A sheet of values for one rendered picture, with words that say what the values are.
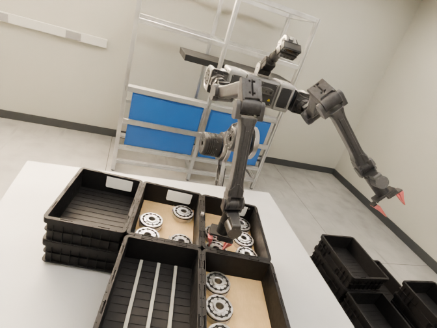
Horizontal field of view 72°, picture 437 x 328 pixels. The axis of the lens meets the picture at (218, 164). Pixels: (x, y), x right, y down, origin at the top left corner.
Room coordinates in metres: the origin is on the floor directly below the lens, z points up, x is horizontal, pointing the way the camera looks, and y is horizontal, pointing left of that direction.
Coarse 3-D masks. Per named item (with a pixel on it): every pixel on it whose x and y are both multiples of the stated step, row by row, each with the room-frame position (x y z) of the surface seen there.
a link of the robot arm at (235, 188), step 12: (240, 108) 1.04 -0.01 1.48; (264, 108) 1.07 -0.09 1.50; (240, 120) 1.04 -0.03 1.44; (252, 120) 1.04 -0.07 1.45; (240, 132) 1.04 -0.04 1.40; (252, 132) 1.04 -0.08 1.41; (240, 144) 1.02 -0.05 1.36; (240, 156) 1.02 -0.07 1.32; (240, 168) 1.02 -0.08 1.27; (228, 180) 1.04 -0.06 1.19; (240, 180) 1.01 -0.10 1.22; (228, 192) 1.00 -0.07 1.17; (240, 192) 1.01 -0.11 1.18; (228, 204) 0.99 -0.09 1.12; (240, 204) 1.01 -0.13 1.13
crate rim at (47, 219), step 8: (80, 168) 1.20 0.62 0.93; (120, 176) 1.24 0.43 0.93; (64, 192) 0.99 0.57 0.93; (136, 192) 1.15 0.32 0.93; (56, 200) 0.93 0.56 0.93; (136, 200) 1.09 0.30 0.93; (48, 216) 0.84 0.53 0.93; (128, 216) 0.98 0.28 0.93; (56, 224) 0.83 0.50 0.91; (64, 224) 0.84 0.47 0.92; (72, 224) 0.84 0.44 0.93; (80, 224) 0.85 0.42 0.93; (88, 224) 0.86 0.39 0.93; (128, 224) 0.93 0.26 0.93; (96, 232) 0.86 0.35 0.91; (104, 232) 0.86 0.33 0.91; (112, 232) 0.87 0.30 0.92; (120, 232) 0.87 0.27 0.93
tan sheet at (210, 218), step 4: (208, 216) 1.29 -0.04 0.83; (212, 216) 1.31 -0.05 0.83; (216, 216) 1.32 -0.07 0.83; (220, 216) 1.33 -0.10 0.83; (208, 220) 1.26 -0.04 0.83; (212, 220) 1.27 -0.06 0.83; (216, 220) 1.28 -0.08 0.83; (208, 224) 1.23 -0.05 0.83; (216, 224) 1.25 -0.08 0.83; (248, 232) 1.27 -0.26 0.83; (232, 244) 1.14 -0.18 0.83; (228, 248) 1.10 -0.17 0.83; (232, 248) 1.11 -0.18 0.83; (236, 248) 1.12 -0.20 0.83; (252, 248) 1.16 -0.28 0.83
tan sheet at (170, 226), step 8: (144, 200) 1.25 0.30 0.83; (144, 208) 1.19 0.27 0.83; (152, 208) 1.21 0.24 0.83; (160, 208) 1.23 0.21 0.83; (168, 208) 1.25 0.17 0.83; (168, 216) 1.19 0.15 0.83; (168, 224) 1.13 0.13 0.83; (176, 224) 1.15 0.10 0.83; (184, 224) 1.17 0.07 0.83; (192, 224) 1.19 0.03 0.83; (160, 232) 1.06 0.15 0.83; (168, 232) 1.08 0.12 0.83; (176, 232) 1.09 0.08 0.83; (184, 232) 1.11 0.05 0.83; (192, 232) 1.13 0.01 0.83
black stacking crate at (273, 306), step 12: (204, 264) 0.86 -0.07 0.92; (216, 264) 0.93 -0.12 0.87; (228, 264) 0.94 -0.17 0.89; (240, 264) 0.95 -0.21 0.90; (252, 264) 0.96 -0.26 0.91; (264, 264) 0.97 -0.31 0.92; (240, 276) 0.95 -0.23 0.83; (252, 276) 0.96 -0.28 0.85; (264, 276) 0.97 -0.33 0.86; (204, 288) 0.75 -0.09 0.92; (264, 288) 0.92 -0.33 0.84; (276, 300) 0.82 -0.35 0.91; (276, 312) 0.78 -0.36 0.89; (204, 324) 0.63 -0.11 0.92; (276, 324) 0.75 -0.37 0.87
